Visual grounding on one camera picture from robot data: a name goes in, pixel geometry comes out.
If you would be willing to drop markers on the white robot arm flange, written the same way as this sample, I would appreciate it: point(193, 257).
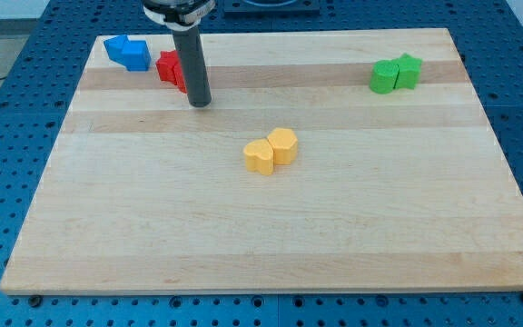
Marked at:
point(177, 15)

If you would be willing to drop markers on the yellow heart block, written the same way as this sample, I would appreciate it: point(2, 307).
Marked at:
point(258, 157)

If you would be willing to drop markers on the yellow hexagon block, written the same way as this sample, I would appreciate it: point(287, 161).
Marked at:
point(284, 143)

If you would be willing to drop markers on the light wooden board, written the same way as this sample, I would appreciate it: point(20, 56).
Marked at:
point(401, 192)

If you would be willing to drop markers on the red block behind rod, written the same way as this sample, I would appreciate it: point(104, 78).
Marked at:
point(179, 79)

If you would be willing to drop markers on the red star block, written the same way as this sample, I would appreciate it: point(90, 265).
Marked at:
point(165, 66)

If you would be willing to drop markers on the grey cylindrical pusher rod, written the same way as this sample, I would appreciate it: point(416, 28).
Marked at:
point(188, 44)

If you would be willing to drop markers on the green cylinder block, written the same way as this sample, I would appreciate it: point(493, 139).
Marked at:
point(383, 77)

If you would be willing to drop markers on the blue cube block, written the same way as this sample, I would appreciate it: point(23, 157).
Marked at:
point(136, 55)

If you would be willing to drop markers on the green star block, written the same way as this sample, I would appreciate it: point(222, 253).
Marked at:
point(409, 71)

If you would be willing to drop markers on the blue angular block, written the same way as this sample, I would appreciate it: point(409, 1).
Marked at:
point(114, 48)

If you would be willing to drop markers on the dark blue base plate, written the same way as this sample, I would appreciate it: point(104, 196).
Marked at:
point(238, 8)

